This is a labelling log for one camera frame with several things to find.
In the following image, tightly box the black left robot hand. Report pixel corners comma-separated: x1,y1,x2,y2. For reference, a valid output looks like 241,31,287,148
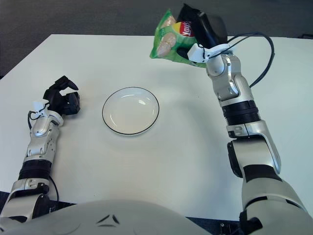
43,75,81,116

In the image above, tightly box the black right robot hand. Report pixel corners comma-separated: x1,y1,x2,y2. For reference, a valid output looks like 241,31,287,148
176,3,228,60

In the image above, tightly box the green chips bag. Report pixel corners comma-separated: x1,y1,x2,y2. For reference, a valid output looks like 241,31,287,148
149,8,208,69

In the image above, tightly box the white plate black rim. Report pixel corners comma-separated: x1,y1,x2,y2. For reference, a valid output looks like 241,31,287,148
102,87,160,135

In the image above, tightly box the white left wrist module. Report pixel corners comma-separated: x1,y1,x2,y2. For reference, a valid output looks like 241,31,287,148
32,100,49,118

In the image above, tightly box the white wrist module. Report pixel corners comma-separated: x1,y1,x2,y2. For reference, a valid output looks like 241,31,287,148
187,43,230,63
32,100,49,118

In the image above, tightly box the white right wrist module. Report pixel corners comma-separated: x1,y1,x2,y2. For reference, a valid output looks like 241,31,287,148
187,43,230,63

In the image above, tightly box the grey robot torso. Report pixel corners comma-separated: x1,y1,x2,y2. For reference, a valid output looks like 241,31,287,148
0,198,245,235

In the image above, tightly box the black table base bar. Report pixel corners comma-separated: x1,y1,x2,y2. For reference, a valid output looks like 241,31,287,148
219,222,243,235

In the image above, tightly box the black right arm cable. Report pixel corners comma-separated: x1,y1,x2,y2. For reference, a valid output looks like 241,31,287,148
226,31,275,88

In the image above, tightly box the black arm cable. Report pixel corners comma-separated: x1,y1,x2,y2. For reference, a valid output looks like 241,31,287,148
226,31,275,88
27,110,59,201

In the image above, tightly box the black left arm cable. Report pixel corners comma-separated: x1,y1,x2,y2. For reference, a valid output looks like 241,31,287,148
27,110,59,201

